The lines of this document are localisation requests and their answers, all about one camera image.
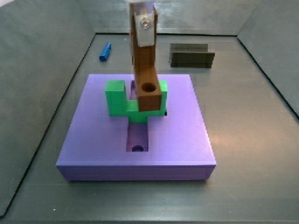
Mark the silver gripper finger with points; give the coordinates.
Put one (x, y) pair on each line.
(145, 27)

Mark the blue peg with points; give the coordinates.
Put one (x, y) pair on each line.
(106, 51)

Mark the green U-shaped block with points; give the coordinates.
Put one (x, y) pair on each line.
(121, 106)

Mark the brown T-shaped block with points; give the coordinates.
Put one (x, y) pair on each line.
(149, 93)

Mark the dark grey U-shaped block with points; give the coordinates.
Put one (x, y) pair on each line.
(192, 55)

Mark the purple base board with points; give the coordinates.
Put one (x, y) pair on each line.
(102, 152)

